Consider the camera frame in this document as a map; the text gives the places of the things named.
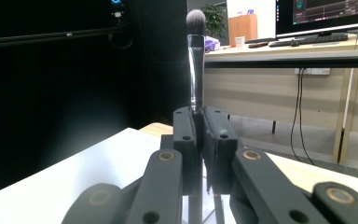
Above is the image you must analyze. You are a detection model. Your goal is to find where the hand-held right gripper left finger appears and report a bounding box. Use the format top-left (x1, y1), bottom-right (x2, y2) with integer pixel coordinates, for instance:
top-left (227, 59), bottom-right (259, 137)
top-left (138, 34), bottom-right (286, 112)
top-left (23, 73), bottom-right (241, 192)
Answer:
top-left (172, 106), bottom-right (200, 197)

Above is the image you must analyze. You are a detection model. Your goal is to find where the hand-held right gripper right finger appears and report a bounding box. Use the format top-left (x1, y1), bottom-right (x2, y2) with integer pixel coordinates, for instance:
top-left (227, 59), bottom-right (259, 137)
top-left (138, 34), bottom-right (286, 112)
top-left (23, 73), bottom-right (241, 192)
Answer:
top-left (202, 105), bottom-right (245, 195)

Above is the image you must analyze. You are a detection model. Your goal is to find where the silver ferrule makeup brush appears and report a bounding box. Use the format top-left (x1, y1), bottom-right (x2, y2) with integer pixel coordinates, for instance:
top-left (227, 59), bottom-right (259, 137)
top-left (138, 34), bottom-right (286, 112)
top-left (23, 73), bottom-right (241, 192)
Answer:
top-left (186, 8), bottom-right (207, 224)

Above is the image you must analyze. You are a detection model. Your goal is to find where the beige office desk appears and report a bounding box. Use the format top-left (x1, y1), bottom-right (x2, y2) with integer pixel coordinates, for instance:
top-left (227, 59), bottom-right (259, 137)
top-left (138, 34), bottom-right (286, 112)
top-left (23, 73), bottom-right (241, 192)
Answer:
top-left (203, 31), bottom-right (358, 165)

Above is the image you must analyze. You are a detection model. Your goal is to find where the purple bag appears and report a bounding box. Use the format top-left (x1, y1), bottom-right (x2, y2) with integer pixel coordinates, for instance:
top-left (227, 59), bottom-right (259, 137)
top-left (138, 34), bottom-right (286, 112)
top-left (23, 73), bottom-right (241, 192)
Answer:
top-left (204, 35), bottom-right (221, 52)

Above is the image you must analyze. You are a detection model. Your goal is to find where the white paper cup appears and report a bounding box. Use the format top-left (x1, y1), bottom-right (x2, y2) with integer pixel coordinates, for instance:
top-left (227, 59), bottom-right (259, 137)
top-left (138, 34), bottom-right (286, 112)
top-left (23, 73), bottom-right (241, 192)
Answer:
top-left (234, 35), bottom-right (246, 50)

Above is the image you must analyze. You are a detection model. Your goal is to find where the brown flat case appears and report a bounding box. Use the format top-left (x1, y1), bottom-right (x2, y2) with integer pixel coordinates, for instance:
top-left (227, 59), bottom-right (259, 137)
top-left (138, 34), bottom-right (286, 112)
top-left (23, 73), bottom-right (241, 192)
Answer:
top-left (247, 41), bottom-right (270, 49)

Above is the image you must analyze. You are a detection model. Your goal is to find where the orange wooden cabinet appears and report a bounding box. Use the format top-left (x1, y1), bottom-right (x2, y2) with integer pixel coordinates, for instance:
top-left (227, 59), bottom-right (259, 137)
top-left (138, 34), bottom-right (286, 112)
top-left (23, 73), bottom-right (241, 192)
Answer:
top-left (227, 13), bottom-right (259, 48)

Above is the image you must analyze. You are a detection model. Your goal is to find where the green potted plant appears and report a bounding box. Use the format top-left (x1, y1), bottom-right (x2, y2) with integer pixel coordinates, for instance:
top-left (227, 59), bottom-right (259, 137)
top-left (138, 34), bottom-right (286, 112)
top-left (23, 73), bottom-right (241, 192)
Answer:
top-left (200, 4), bottom-right (228, 39)

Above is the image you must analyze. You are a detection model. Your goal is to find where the black keyboard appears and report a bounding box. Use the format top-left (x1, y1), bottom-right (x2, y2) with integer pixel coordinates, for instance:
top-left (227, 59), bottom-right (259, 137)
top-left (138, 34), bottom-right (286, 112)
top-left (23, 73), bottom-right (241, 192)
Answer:
top-left (268, 32), bottom-right (350, 49)

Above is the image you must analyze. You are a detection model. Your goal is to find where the device with blue light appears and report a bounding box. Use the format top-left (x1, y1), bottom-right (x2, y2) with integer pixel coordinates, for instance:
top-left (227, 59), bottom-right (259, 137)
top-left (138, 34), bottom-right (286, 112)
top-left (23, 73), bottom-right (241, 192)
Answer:
top-left (109, 0), bottom-right (126, 19)

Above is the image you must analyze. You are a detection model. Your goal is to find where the computer monitor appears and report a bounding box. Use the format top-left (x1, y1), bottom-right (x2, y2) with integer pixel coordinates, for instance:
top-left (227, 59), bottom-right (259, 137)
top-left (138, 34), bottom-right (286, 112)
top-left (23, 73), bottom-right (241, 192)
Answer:
top-left (275, 0), bottom-right (358, 36)

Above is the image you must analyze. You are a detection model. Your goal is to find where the black metal stand bar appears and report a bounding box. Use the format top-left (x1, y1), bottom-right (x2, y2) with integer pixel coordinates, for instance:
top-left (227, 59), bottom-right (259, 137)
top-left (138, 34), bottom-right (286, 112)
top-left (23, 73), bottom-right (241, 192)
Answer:
top-left (0, 25), bottom-right (132, 49)

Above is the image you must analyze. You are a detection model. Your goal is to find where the black looped cable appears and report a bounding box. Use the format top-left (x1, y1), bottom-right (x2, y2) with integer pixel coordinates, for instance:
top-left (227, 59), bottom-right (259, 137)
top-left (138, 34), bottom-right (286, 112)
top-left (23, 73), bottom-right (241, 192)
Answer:
top-left (107, 32), bottom-right (134, 50)

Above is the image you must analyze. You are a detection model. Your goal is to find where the white wall socket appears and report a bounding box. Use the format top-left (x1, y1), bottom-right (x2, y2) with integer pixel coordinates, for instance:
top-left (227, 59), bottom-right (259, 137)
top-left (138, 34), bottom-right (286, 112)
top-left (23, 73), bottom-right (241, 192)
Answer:
top-left (294, 67), bottom-right (331, 77)

